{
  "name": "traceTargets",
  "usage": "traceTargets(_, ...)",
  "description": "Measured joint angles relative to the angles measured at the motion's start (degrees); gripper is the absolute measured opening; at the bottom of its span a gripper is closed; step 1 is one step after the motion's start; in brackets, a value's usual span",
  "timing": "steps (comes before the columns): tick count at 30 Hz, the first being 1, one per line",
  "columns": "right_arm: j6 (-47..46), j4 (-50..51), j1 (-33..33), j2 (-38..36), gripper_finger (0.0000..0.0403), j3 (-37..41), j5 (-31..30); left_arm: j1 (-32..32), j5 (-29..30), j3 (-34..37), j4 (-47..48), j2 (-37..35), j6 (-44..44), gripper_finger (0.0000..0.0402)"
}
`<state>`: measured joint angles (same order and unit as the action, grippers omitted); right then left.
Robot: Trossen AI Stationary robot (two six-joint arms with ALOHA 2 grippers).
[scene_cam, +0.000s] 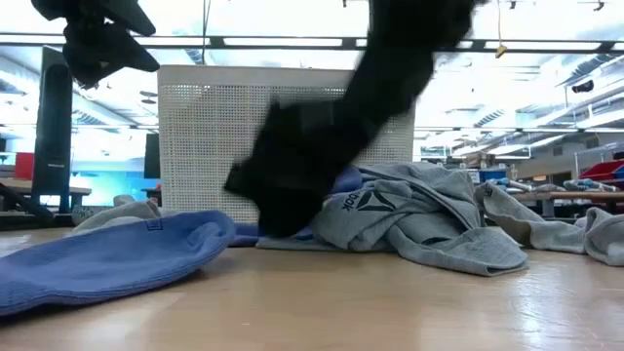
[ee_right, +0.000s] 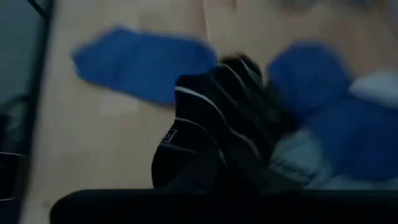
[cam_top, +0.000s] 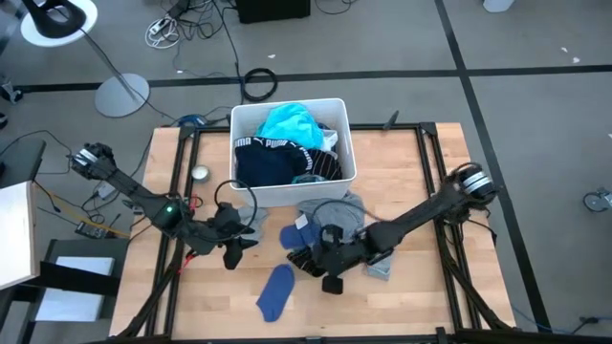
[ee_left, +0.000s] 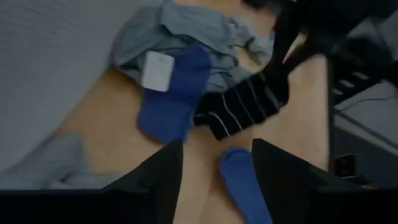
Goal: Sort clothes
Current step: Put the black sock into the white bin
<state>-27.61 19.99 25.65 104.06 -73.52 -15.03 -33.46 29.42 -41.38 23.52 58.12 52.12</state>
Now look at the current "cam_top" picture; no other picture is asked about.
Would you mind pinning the grey caster wheel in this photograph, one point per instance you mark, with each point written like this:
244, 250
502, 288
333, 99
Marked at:
595, 201

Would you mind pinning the black floor device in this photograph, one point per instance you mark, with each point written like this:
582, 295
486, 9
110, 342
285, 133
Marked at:
93, 230

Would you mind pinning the grey power adapter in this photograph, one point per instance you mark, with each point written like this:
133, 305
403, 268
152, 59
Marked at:
105, 191

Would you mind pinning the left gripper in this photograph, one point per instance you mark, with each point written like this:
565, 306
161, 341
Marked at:
227, 229

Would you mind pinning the black side table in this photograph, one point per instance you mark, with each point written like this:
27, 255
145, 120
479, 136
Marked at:
19, 162

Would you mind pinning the black cart white shelf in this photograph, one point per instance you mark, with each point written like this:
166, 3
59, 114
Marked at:
72, 282

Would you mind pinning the blue sock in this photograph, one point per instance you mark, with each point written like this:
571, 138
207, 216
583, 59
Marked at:
294, 236
277, 291

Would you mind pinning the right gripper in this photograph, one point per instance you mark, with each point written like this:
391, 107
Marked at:
344, 255

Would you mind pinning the navy Puma garment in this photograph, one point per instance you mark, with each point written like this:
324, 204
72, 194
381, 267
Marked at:
268, 167

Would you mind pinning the grey garment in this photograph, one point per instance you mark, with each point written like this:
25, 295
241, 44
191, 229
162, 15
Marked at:
342, 216

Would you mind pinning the white perforated plastic basket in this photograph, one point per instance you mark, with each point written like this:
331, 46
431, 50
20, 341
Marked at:
287, 196

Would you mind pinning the white garment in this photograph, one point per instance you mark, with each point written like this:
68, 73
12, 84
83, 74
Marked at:
330, 141

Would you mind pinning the round-base floor stand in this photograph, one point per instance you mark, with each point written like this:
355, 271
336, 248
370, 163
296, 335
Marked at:
122, 95

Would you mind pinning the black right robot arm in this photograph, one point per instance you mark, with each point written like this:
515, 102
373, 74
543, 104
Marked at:
421, 215

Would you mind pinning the white power strip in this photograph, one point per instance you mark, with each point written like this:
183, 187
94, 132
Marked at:
159, 26

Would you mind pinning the black box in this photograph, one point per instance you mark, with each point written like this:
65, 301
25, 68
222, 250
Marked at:
272, 9

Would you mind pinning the turquoise shirt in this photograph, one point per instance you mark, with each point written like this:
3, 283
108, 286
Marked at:
291, 124

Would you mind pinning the white round object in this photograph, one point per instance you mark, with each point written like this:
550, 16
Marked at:
498, 5

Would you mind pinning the white board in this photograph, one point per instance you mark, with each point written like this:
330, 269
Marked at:
16, 234

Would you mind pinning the black striped sock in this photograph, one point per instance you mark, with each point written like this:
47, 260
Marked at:
297, 260

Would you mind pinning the black striped garment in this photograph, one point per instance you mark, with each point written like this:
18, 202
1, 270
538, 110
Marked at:
325, 165

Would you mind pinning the small patterned bowl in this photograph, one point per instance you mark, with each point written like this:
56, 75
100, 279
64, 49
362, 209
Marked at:
201, 173

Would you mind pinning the black aluminium table frame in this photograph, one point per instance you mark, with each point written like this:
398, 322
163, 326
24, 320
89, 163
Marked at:
215, 128

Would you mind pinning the small dark wheel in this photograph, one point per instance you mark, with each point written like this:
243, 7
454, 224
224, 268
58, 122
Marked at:
10, 92

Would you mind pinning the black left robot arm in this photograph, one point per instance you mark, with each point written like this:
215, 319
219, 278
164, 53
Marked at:
138, 193

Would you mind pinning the pale blue cloth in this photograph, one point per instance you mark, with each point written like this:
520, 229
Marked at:
382, 273

